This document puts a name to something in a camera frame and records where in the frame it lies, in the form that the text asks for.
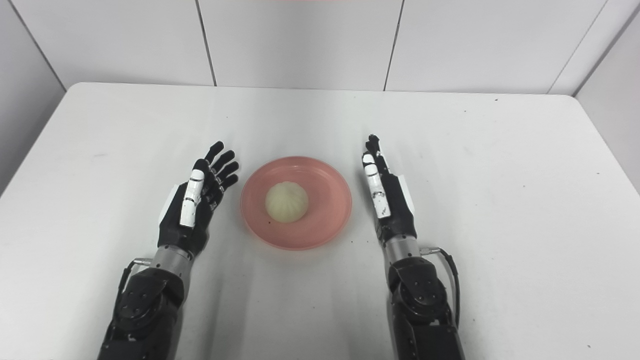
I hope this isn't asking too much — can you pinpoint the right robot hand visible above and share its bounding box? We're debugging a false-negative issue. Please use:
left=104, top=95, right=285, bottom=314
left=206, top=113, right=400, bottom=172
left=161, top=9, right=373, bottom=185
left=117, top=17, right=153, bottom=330
left=361, top=134, right=418, bottom=246

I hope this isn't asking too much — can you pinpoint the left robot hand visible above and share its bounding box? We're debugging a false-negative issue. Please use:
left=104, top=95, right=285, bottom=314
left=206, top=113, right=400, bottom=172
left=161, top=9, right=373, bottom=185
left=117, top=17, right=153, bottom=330
left=156, top=141, right=240, bottom=258

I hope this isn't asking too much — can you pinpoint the white steamed bun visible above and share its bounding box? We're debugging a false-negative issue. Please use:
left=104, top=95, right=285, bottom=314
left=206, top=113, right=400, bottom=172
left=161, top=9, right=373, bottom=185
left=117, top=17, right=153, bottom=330
left=264, top=181, right=309, bottom=224

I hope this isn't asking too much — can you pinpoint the pink round plate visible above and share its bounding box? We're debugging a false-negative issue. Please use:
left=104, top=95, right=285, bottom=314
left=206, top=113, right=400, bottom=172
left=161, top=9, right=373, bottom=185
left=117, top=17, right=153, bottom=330
left=240, top=156, right=353, bottom=251

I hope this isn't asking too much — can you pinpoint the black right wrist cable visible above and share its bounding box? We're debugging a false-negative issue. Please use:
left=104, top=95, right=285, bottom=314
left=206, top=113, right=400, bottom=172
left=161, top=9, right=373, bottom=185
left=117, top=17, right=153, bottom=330
left=420, top=246, right=461, bottom=329

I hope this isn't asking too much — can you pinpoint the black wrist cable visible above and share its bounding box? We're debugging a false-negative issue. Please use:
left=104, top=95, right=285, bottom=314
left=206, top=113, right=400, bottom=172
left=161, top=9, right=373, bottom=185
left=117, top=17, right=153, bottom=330
left=113, top=258, right=154, bottom=321
left=420, top=246, right=461, bottom=329

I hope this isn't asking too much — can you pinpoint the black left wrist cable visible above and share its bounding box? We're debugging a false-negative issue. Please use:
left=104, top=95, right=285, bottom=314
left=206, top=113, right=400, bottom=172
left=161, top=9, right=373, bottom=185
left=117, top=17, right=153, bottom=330
left=113, top=258, right=154, bottom=321

